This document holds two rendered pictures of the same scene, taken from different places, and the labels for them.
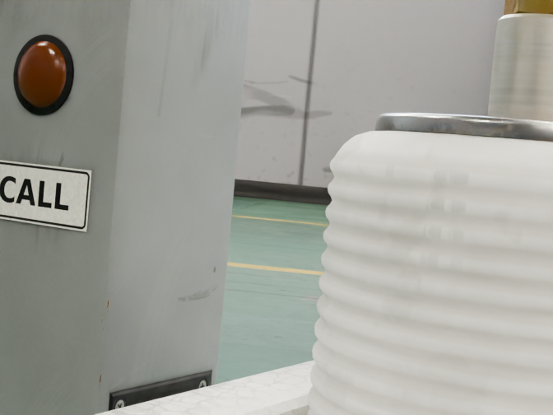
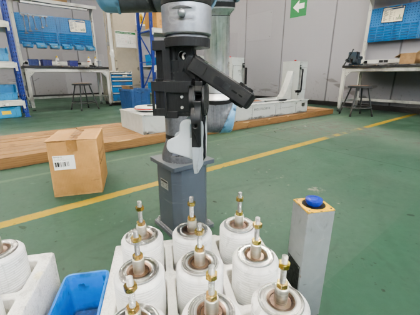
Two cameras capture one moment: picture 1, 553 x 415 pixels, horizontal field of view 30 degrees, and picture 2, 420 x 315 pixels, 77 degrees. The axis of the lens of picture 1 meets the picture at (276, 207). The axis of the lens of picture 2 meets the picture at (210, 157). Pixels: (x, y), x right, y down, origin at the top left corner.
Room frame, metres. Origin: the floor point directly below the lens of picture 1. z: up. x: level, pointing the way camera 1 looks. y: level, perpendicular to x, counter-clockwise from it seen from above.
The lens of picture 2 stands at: (0.63, -0.51, 0.61)
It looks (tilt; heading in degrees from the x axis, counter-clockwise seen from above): 17 degrees down; 137
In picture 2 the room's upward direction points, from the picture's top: straight up
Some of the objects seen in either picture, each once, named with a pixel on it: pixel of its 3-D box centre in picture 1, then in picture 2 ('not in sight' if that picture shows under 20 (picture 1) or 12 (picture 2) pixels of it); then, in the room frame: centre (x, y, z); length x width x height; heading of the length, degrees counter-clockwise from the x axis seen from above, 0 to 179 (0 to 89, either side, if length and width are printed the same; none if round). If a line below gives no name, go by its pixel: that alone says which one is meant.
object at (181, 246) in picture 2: not in sight; (192, 261); (0.19, -0.16, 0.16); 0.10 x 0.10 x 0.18
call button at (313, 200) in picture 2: not in sight; (314, 202); (0.38, 0.06, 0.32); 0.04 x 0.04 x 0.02
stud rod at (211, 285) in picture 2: not in sight; (211, 285); (0.39, -0.28, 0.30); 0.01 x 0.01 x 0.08
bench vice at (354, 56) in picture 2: not in sight; (354, 57); (-1.12, 4.27, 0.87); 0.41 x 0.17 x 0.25; 85
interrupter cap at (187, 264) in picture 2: not in sight; (199, 262); (0.29, -0.22, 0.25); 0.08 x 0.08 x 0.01
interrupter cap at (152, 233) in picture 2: not in sight; (142, 235); (0.13, -0.26, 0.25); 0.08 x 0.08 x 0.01
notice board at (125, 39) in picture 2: not in sight; (125, 39); (-5.51, 2.53, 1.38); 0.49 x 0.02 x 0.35; 85
